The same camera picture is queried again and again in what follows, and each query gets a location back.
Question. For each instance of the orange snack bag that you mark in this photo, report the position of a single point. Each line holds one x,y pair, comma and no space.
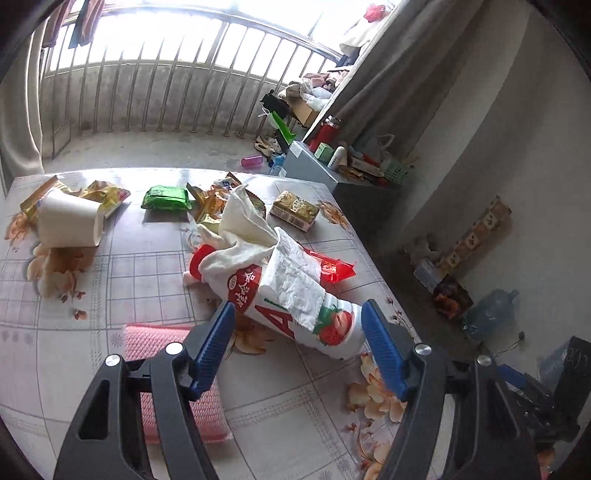
207,203

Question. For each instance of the grey cabinet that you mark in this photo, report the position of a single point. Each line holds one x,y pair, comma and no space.
364,207

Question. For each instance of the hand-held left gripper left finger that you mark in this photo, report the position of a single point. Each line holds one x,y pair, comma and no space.
210,350

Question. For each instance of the green snack packet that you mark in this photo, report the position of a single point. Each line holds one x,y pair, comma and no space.
166,197

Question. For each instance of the patterned tile column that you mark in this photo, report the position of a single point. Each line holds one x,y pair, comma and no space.
480,230

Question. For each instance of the blue bottle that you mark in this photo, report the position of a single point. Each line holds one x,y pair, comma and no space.
277,165

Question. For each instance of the hanging clothes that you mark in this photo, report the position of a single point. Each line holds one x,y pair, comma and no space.
83,23

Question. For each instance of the pink bottle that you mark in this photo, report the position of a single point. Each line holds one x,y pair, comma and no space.
251,161

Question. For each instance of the pink knitted cloth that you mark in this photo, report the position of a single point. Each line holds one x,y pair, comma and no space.
147,339

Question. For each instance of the black bread bag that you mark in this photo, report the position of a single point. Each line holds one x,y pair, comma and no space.
452,297

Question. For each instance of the grey curtain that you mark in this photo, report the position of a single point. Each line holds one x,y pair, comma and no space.
392,69

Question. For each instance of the red white flat box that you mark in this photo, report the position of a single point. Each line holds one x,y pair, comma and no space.
364,166

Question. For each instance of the pile of clothes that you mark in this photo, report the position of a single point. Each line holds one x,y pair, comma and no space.
314,87

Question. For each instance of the dispenser water bottle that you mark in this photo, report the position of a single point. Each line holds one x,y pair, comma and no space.
551,364

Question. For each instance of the small green box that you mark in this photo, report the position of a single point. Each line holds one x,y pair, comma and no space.
325,152

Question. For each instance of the large blue water jug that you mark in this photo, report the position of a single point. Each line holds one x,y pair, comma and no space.
489,316

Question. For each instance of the hanging white garment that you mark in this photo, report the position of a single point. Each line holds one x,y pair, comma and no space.
364,27

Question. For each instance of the green plastic basket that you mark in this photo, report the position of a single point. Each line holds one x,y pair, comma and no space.
397,171

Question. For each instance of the yellow green carton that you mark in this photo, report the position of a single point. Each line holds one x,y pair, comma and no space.
295,207

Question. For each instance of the metal balcony railing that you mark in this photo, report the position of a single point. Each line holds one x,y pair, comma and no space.
184,69

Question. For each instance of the beige curtain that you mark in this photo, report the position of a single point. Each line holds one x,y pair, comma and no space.
18,120

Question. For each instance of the white paper cup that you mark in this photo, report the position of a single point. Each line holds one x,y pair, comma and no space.
64,221

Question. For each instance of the cardboard box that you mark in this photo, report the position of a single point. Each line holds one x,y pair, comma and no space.
305,111

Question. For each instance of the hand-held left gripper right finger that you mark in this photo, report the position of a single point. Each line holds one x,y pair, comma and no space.
383,355

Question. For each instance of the blue white barcode carton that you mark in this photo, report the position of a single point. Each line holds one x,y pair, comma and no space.
228,182

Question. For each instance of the brown snack bag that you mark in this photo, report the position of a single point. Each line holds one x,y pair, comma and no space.
258,205

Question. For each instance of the yellow snack bag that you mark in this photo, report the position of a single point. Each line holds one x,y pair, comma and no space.
108,194
32,201

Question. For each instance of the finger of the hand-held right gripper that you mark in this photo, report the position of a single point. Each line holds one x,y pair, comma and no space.
512,374

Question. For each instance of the crumpled white plastic bag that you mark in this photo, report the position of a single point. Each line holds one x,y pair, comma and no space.
420,249

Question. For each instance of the floral tablecloth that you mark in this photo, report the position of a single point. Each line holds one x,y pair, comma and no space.
115,286

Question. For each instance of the red thermos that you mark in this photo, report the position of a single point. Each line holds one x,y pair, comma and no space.
325,136

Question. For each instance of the white tissue paper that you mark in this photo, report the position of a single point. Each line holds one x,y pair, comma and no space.
291,277

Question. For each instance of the green paper bag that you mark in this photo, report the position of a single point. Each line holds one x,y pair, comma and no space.
282,125

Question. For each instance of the tissue pack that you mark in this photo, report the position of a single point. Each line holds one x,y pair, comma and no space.
429,277

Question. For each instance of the beige shoes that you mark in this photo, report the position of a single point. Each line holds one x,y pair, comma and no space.
270,145

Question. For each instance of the white strawberry drink bottle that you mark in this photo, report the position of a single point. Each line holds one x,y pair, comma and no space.
286,323

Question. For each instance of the white cloth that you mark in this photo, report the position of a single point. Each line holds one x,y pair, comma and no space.
240,230

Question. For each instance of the red plastic wrapper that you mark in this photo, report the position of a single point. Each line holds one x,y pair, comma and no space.
334,270

